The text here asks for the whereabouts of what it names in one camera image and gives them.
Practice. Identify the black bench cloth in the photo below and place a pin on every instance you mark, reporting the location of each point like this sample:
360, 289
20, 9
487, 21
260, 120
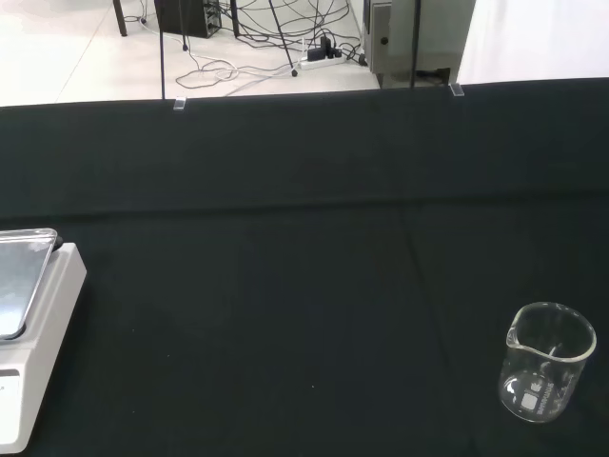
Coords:
295, 285

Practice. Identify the white power strip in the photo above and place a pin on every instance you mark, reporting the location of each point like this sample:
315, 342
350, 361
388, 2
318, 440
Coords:
323, 61

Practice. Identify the clear cloth clip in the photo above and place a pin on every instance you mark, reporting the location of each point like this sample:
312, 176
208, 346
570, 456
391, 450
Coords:
456, 90
180, 104

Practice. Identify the black tripod leg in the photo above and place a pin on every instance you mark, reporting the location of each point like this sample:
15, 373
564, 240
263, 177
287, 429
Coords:
284, 40

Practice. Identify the thin black pole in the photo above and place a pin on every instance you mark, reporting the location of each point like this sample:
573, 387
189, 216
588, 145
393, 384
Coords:
162, 57

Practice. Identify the grey metal cabinet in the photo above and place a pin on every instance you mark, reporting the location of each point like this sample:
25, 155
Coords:
428, 33

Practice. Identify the black computer box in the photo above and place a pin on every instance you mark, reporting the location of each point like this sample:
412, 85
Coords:
195, 16

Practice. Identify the white electronic balance steel pan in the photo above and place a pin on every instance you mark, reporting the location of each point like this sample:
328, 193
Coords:
52, 304

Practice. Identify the dark table leg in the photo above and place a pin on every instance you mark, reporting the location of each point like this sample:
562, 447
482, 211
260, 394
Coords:
121, 19

